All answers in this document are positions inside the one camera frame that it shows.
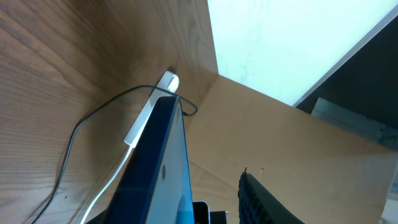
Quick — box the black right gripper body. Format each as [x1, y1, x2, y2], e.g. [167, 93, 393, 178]
[83, 208, 230, 224]

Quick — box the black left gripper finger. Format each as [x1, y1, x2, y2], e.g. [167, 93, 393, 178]
[238, 169, 303, 224]

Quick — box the blue Galaxy smartphone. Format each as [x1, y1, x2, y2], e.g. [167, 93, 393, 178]
[103, 96, 194, 224]

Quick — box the white power strip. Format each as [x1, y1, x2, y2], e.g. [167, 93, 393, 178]
[124, 71, 180, 148]

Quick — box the white power strip cord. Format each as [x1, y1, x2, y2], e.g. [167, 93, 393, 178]
[79, 145, 134, 224]

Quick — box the black charger cable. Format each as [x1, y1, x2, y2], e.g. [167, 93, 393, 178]
[29, 85, 198, 224]

